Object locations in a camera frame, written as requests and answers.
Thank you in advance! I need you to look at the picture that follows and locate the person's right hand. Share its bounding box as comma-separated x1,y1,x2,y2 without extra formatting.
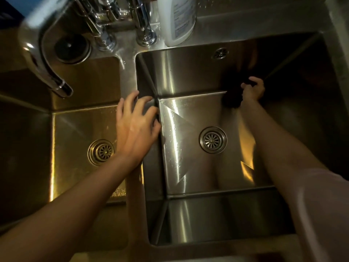
240,76,265,107

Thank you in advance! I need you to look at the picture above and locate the person's left hand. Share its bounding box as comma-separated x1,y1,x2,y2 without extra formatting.
116,90,162,168

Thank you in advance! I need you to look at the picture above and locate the dark brown cleaning cloth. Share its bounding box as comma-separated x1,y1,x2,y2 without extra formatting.
221,76,258,109

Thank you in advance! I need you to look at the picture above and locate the stainless steel sink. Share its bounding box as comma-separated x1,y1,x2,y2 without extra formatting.
0,0,349,262

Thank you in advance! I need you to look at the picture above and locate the person's right forearm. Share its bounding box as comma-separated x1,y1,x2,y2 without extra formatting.
240,102,328,205

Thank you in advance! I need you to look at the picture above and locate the person's left forearm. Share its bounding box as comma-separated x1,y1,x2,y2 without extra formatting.
0,155,137,262

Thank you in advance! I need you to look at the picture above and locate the round steel sink drain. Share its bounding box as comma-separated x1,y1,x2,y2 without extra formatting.
198,126,228,155
87,139,116,167

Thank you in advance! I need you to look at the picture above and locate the chrome faucet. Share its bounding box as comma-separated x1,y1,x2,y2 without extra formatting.
17,0,158,99

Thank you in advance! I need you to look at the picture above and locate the small dark rectangular panel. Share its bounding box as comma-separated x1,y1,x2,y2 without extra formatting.
0,0,45,28

